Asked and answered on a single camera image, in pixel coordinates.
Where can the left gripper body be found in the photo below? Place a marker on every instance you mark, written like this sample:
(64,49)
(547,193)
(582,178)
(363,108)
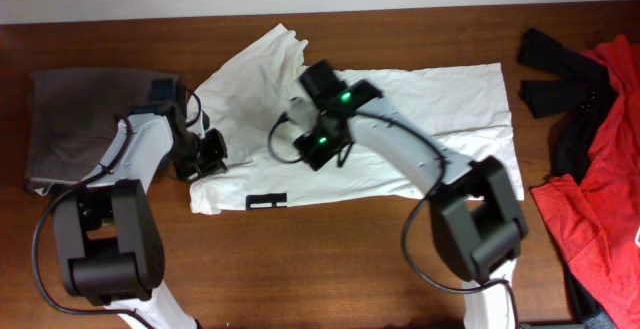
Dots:
(194,156)

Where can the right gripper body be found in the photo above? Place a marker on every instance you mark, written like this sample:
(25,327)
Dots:
(319,143)

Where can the white t-shirt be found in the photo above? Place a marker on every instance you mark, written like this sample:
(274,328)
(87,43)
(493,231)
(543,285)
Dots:
(451,110)

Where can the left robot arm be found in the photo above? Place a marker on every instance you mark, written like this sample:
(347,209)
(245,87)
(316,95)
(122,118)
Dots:
(109,247)

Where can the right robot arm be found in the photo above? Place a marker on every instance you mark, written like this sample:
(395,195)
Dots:
(477,224)

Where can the folded grey trousers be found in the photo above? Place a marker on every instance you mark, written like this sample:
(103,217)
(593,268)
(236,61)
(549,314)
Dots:
(74,117)

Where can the black garment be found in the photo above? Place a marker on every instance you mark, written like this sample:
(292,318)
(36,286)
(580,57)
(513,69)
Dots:
(582,89)

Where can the red t-shirt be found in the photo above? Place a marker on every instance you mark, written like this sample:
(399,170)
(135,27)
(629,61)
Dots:
(595,222)

